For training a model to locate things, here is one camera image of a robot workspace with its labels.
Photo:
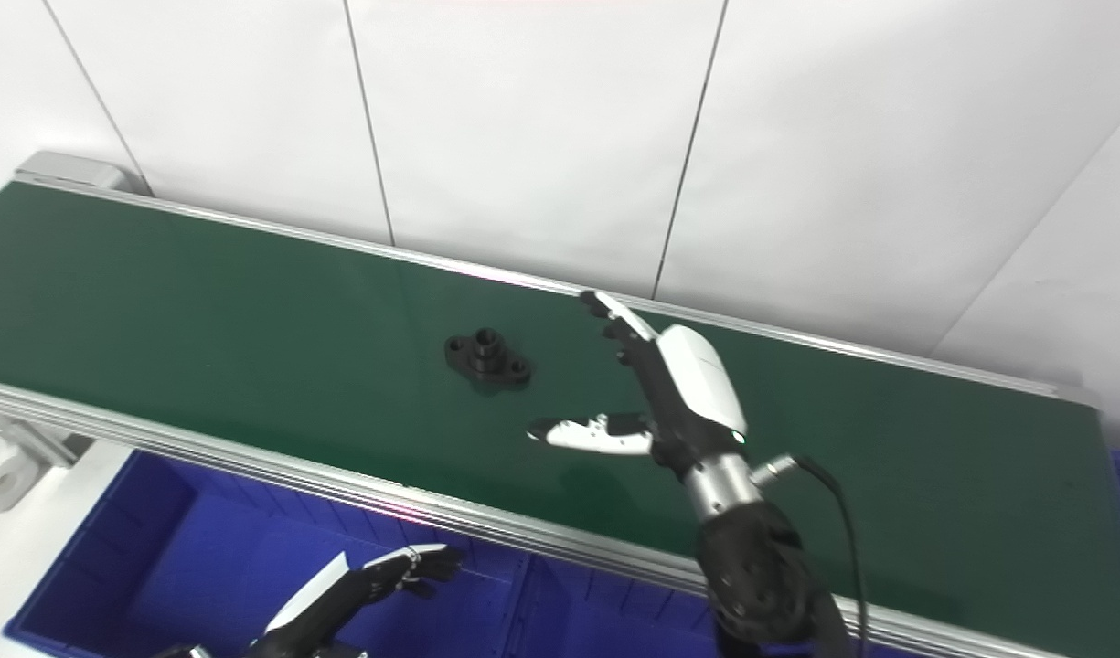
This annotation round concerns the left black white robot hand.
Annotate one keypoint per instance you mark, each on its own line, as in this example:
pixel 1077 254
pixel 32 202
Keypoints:
pixel 326 608

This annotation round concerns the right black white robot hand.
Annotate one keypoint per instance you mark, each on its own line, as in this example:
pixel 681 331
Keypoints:
pixel 697 393

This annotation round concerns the black flanged metal part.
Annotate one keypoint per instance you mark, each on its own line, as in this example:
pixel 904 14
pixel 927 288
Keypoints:
pixel 486 358

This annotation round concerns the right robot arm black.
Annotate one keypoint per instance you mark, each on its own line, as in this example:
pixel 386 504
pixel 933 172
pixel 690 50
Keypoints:
pixel 756 567

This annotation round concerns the green conveyor belt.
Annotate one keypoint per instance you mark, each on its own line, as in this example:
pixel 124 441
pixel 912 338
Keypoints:
pixel 249 338
pixel 340 489

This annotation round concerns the aluminium conveyor support leg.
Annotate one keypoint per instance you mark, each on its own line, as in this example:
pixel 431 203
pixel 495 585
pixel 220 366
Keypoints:
pixel 38 440

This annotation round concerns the white plastic part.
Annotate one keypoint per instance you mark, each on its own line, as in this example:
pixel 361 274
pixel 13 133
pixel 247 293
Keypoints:
pixel 2 475

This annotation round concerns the grey conveyor end housing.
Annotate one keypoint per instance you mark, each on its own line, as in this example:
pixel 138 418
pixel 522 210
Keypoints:
pixel 75 172

